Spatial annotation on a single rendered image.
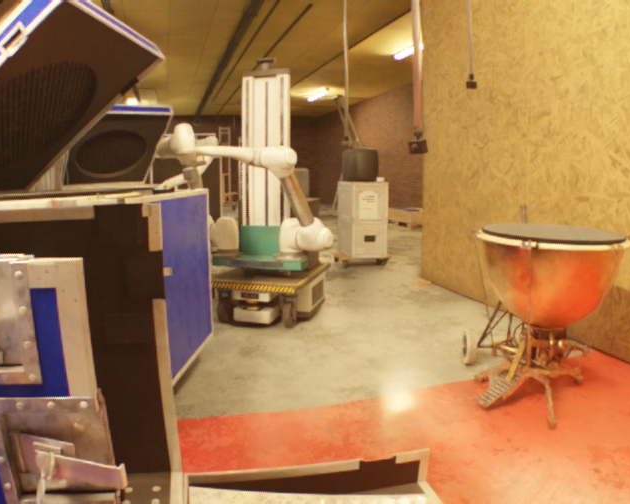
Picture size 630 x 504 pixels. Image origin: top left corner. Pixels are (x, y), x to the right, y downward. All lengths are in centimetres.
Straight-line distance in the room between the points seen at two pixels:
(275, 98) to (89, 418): 319
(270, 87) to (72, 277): 320
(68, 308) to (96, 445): 14
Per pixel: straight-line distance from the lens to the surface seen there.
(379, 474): 166
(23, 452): 51
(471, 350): 270
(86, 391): 45
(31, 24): 191
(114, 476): 45
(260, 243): 347
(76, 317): 43
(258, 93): 358
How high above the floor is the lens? 102
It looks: 9 degrees down
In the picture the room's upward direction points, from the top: straight up
